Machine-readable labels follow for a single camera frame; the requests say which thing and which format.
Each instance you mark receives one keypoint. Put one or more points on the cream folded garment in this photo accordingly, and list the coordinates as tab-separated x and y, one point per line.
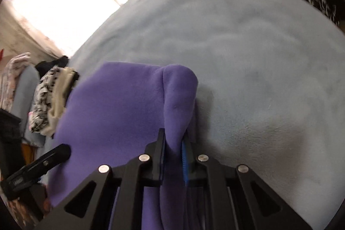
58	108

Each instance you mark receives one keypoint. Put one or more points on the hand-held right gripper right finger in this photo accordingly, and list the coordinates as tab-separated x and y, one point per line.
185	165

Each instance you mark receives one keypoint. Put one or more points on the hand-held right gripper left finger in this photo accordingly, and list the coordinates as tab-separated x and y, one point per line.
159	165

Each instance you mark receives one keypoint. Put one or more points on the grey-blue fleece bed blanket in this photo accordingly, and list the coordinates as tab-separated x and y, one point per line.
242	57

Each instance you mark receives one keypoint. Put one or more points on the black and white printed garment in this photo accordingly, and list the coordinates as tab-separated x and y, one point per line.
43	100

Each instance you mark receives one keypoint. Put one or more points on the purple zip hoodie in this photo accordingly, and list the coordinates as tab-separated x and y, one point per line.
121	111

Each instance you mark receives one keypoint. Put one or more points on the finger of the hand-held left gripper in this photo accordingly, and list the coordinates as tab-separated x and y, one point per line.
59	153

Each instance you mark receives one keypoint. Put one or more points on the yellow wooden headboard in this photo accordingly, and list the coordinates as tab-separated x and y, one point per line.
28	153

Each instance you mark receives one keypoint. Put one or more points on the folded grey-blue quilt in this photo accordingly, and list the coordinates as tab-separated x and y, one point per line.
27	100

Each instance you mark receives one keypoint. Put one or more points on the floral patterned blanket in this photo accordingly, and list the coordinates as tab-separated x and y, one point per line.
13	76

